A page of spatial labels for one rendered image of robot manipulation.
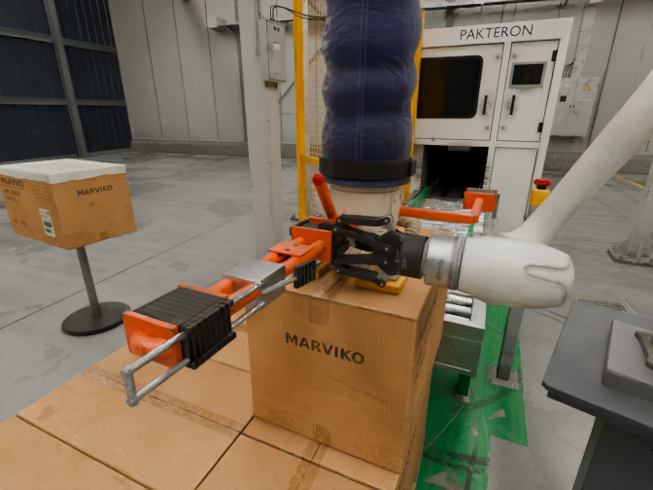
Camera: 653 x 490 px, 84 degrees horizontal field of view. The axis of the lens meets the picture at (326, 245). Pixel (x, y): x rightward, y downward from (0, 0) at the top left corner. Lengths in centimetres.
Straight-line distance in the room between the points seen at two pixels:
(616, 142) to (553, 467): 142
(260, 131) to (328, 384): 172
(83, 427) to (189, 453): 31
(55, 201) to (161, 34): 1146
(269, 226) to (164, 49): 1135
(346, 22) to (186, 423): 102
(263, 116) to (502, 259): 189
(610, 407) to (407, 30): 86
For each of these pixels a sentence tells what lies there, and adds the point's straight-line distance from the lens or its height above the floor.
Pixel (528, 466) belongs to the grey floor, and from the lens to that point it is 186.
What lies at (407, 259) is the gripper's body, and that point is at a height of 109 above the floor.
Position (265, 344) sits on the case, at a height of 79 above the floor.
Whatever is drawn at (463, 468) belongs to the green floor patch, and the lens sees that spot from 176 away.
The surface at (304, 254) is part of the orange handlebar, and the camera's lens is 59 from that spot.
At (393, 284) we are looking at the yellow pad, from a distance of 79.
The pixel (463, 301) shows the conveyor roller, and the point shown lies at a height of 54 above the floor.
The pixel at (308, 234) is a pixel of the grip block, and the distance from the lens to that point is 67.
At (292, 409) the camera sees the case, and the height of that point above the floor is 63.
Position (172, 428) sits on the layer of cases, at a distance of 113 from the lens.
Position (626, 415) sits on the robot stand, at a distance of 99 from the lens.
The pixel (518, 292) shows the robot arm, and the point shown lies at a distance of 60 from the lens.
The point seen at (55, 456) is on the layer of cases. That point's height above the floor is 54.
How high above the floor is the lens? 132
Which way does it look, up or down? 20 degrees down
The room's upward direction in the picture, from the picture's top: straight up
